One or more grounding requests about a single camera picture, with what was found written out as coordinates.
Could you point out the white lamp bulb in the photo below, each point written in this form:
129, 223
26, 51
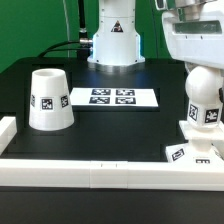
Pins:
202, 87

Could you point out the white lamp shade cone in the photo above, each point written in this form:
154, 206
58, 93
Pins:
50, 105

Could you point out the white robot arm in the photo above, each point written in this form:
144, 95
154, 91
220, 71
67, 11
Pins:
116, 42

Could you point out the white marker sheet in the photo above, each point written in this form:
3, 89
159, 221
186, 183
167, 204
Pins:
113, 97

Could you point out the white left fence block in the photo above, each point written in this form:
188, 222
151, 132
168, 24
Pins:
8, 130

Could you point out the black upright cable connector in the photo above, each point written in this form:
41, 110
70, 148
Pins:
83, 51

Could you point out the white front fence wall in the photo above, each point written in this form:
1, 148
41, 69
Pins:
98, 174

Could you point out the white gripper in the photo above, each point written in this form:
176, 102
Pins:
199, 41

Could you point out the white lamp base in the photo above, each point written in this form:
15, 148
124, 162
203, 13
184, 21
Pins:
201, 147

